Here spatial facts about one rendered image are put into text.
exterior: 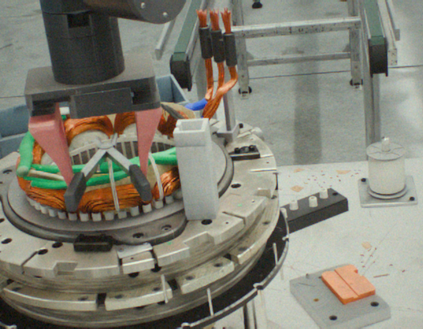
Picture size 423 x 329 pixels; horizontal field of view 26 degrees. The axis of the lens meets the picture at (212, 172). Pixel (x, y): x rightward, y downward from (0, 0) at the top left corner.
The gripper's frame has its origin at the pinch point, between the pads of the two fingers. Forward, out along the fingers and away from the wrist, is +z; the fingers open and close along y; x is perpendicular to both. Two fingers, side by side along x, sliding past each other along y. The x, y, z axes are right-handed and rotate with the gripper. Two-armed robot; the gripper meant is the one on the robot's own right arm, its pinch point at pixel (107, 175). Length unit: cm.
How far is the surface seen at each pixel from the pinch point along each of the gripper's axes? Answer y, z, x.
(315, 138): 68, 107, 243
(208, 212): 8.3, 6.5, 3.0
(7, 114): -13.9, 10.0, 46.3
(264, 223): 13.8, 10.8, 7.0
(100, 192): -1.1, 3.6, 4.3
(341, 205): 32, 35, 53
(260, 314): 12.7, 21.7, 7.7
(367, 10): 66, 34, 154
